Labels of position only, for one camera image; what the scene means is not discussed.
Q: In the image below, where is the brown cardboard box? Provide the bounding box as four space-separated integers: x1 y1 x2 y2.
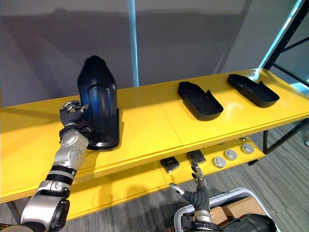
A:
166 196 268 232

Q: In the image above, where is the white plastic bin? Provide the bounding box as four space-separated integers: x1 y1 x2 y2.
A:
173 187 281 232

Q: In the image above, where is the light blue vertical strip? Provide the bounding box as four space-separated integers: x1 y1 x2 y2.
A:
128 0 140 87
257 0 305 70

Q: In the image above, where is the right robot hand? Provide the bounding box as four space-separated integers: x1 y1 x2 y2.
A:
169 164 209 210

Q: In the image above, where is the grey round disc part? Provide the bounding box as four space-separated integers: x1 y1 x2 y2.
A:
224 149 238 160
212 156 227 168
240 143 255 155

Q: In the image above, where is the yellow shelf board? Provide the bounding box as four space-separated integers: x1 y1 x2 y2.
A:
65 139 265 221
0 68 309 204

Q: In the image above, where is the black plastic housing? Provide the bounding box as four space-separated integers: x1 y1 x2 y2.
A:
178 81 224 121
227 73 280 108
77 55 121 151
218 213 277 232

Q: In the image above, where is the black metal shelf frame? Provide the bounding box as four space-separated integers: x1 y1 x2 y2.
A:
248 0 309 166

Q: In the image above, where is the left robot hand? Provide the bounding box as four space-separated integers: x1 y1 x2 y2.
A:
59 100 89 128

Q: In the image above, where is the small black square part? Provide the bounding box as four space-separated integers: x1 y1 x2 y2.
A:
186 150 206 164
160 157 180 173

